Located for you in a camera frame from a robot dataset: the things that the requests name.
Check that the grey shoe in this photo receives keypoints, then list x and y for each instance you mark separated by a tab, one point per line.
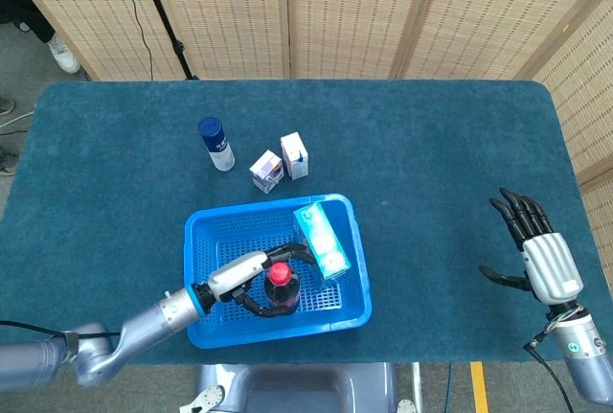
7	164
6	106

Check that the cola bottle red cap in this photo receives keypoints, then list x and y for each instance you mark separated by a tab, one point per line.
280	275

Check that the white bottle blue cap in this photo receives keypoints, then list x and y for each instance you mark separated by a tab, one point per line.
215	144

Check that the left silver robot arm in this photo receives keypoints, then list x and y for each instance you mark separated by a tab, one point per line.
158	317

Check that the purple milk carton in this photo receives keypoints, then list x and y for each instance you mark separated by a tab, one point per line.
265	171

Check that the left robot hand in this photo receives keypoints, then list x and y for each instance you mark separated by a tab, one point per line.
234	274

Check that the silver blue robot torso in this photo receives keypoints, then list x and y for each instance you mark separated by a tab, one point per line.
297	389

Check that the white sneaker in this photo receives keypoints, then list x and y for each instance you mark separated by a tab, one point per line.
64	56

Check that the black tripod pole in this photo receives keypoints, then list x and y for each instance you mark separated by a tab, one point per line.
163	15

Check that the blue plastic perforated basket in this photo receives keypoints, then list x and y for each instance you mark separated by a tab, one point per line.
268	336

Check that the bamboo folding screen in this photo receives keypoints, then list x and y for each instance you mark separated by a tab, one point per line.
354	10

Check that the blue cookie box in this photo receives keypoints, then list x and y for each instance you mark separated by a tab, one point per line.
323	240

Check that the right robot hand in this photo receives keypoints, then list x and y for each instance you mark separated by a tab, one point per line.
551	264

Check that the teal carpet table cloth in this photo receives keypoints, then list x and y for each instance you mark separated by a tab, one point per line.
431	144

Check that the white milk carton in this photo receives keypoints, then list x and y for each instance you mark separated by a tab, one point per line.
294	154

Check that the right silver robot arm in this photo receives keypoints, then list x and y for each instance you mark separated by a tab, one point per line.
584	355

